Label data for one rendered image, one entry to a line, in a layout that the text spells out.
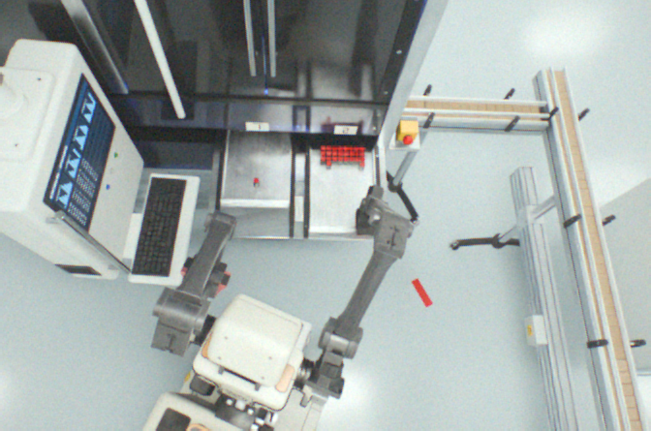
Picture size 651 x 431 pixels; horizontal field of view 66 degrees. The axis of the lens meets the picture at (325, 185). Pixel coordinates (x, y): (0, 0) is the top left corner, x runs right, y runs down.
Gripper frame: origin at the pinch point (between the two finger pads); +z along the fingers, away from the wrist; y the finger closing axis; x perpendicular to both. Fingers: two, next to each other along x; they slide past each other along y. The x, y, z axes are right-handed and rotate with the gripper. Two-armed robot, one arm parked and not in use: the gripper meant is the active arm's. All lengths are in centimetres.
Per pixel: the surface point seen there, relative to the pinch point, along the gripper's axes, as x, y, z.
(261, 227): 38.5, 0.7, 2.4
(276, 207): 32.9, 8.7, 2.3
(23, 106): 93, 5, -71
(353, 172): 2.8, 24.7, 2.0
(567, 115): -90, 53, -3
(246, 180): 45.2, 19.7, 1.9
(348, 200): 4.9, 12.8, 2.1
